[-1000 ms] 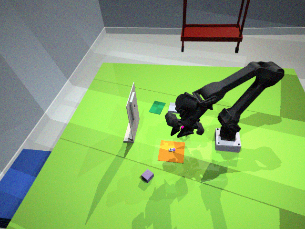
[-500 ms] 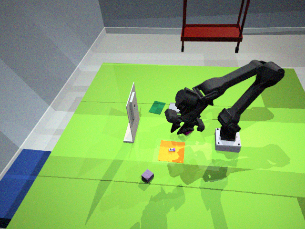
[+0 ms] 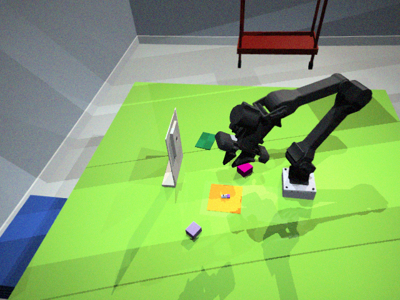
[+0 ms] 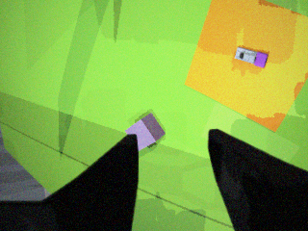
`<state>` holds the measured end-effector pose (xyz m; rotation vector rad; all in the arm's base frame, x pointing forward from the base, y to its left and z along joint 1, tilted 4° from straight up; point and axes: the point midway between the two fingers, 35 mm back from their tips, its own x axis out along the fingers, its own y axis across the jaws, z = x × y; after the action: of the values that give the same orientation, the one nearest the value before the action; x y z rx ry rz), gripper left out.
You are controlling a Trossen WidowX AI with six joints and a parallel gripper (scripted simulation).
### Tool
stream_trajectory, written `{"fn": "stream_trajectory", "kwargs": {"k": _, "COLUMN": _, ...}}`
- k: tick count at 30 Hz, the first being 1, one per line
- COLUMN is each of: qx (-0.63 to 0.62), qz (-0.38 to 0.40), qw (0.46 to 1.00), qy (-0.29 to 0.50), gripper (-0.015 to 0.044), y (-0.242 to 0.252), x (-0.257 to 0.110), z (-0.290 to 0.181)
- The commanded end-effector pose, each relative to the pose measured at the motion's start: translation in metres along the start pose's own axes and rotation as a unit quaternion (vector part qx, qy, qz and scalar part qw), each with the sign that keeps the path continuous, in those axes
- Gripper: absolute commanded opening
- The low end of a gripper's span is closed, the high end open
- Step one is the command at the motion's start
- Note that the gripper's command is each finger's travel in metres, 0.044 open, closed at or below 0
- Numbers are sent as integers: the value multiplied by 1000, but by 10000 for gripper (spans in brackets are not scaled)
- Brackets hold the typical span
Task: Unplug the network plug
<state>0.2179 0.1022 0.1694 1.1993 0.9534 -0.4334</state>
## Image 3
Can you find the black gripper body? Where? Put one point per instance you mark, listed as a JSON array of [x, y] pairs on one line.
[[248, 142]]

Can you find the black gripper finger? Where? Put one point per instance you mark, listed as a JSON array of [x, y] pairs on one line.
[[228, 157], [242, 159]]

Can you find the orange flat square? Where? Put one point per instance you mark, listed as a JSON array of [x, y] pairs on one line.
[[229, 205]]

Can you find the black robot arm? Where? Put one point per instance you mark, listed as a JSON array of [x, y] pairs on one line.
[[351, 97]]

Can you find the small magenta cube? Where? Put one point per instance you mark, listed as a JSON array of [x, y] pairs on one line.
[[244, 169]]

